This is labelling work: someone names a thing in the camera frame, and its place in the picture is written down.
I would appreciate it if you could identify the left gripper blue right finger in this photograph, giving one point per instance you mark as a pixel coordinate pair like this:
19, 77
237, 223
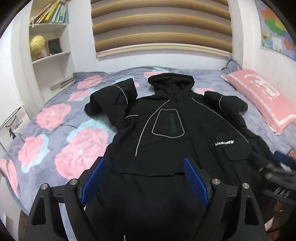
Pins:
199, 181

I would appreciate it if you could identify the pink patterned pillow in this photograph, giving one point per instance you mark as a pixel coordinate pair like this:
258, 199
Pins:
277, 111

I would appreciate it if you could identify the brown striped window blind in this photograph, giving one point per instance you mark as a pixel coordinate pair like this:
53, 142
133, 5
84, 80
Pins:
127, 26

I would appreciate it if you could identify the black hooded jacket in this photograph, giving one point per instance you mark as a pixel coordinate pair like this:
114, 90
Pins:
145, 195

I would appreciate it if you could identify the white calligraphy paper bag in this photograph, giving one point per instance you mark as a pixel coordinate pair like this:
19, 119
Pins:
12, 126

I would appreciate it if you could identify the white bookshelf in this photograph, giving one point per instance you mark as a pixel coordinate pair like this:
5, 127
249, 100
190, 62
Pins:
46, 29

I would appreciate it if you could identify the black box on shelf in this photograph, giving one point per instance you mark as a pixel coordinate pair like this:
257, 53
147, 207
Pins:
54, 46

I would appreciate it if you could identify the grey items on ledge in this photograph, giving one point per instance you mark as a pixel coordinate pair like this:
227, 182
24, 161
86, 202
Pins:
62, 84

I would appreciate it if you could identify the row of books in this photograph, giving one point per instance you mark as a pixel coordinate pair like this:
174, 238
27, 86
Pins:
49, 12

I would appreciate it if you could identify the grey pillow behind pink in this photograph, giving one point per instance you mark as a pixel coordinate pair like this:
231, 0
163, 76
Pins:
231, 66

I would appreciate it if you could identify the yellow globe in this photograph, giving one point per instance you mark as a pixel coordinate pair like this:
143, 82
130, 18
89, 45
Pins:
37, 44

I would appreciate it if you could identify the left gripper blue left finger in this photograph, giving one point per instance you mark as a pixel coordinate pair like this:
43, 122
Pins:
90, 179

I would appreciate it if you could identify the wall map poster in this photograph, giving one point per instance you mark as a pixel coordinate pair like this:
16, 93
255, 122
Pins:
274, 35

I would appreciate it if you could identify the grey floral bed blanket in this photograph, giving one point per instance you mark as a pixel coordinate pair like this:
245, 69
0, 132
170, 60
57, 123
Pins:
62, 141

